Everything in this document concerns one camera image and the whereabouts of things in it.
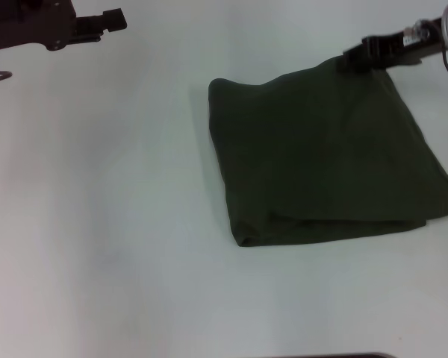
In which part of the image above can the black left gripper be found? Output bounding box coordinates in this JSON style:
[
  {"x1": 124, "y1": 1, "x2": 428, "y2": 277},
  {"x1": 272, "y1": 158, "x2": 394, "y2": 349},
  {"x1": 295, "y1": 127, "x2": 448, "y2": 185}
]
[{"x1": 0, "y1": 0, "x2": 128, "y2": 52}]

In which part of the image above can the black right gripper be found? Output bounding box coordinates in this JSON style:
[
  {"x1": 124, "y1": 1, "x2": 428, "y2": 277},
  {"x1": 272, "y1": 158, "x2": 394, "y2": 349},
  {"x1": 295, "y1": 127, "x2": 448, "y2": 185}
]
[{"x1": 335, "y1": 24, "x2": 447, "y2": 75}]

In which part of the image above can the dark green FREE! t-shirt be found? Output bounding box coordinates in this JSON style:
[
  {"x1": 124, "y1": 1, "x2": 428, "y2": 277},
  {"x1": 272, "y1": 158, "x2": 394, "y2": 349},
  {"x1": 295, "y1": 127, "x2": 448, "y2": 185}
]
[{"x1": 208, "y1": 55, "x2": 448, "y2": 248}]

